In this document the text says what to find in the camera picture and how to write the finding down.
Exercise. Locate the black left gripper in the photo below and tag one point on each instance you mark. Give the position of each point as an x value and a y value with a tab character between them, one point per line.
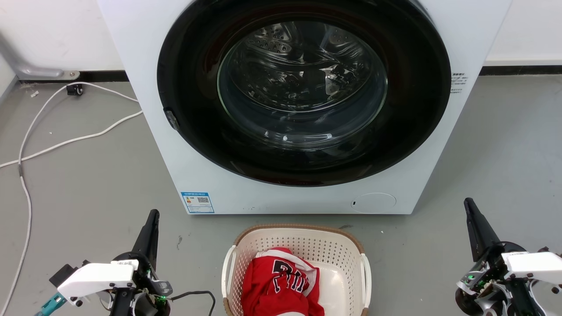
145	285

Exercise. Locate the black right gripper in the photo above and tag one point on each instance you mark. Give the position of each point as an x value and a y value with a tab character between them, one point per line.
491	281

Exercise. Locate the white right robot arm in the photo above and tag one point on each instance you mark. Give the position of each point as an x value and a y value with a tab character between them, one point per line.
535	263

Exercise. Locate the white perforated laundry basket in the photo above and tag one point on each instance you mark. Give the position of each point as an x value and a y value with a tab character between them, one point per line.
307	245

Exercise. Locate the blue energy label sticker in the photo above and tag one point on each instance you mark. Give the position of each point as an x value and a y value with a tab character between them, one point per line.
197	202

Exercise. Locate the round white filter cover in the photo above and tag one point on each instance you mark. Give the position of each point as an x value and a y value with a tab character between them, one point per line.
373	203

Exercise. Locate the black round washer door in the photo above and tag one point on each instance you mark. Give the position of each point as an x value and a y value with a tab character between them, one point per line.
197	131

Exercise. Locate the red sports jersey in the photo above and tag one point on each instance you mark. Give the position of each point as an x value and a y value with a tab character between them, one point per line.
276	285

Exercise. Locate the small printed text sticker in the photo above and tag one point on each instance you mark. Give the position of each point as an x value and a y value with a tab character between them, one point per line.
458	83

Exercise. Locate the small black floor plug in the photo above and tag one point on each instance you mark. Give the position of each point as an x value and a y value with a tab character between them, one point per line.
74	89

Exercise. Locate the white front-load washing machine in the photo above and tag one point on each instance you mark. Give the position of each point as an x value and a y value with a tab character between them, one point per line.
140	66

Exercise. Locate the steel washer drum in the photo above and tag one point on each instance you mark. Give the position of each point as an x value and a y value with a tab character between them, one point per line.
303	83

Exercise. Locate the grey wall pipe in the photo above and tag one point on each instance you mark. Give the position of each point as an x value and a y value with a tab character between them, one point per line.
26	69

